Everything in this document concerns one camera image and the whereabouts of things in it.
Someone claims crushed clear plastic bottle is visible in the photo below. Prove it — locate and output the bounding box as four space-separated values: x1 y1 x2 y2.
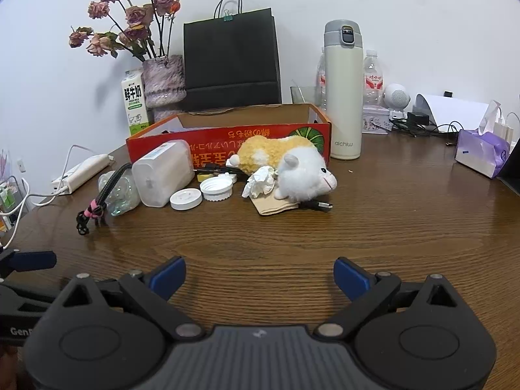
97 170 141 217

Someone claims translucent plastic container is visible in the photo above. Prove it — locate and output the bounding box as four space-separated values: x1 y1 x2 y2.
131 139 196 209

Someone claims wire desk organizer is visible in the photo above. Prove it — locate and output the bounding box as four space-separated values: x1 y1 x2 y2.
0 148 31 232

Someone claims red cardboard box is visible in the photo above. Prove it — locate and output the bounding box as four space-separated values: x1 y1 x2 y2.
126 103 333 167

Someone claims black usb cable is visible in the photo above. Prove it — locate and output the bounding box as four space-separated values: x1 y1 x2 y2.
193 162 333 213

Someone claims dried rose bouquet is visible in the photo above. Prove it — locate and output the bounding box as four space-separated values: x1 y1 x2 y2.
68 0 181 62

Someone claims beige cloth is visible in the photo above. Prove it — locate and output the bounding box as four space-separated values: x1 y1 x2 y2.
250 195 299 216

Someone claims dark flat device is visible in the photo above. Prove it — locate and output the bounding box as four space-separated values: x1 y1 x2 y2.
498 142 520 196

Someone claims purple tissue pack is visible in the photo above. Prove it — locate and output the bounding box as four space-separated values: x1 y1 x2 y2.
455 101 511 178

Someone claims white curved paper sheet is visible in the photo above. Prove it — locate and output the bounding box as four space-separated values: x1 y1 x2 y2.
412 93 490 134

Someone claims yellow white plush hamster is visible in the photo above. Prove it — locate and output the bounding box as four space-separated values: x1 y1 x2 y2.
225 136 339 202

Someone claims black paper bag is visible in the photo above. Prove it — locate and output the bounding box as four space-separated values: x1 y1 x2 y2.
183 0 283 112

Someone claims crumpled white tissue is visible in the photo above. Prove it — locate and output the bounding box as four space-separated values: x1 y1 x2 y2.
242 166 279 198

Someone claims purple fuzzy vase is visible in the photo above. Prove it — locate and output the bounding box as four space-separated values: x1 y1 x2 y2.
142 55 188 123

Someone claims clear glass cup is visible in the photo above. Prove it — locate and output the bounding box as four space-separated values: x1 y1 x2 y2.
290 85 321 105

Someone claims white round lid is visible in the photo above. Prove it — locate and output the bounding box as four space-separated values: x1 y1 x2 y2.
169 189 203 211

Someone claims white charger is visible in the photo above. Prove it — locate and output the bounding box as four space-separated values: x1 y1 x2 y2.
493 111 520 145

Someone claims white ridged cap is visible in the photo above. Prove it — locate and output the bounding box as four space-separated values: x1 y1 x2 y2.
200 176 234 202

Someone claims patterned tin box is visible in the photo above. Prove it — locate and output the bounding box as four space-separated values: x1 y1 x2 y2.
361 105 394 134

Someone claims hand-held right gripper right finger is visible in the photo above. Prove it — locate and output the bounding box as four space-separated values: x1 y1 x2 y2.
316 257 472 340

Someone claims white green milk carton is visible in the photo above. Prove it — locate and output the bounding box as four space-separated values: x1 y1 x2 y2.
121 69 150 138

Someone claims black braided cable pink tie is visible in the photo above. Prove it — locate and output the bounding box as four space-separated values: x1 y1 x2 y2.
75 162 133 236

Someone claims cream thermos bottle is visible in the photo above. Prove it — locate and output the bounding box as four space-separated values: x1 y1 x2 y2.
324 19 363 161

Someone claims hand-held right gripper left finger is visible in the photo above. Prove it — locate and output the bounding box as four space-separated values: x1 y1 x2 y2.
48 257 206 340

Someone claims black adapter cable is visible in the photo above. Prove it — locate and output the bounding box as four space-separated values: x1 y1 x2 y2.
390 119 464 138

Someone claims white cable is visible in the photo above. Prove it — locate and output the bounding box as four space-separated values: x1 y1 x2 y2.
0 144 96 249

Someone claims wooden desktop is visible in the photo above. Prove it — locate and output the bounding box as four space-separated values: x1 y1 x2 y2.
0 132 520 390

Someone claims white power strip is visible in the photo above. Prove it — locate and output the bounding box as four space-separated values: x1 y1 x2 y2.
51 153 114 194

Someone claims white round speaker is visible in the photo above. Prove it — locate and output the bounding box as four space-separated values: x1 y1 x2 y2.
384 83 412 114

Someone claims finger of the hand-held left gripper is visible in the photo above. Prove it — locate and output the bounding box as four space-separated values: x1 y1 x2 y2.
0 249 58 283

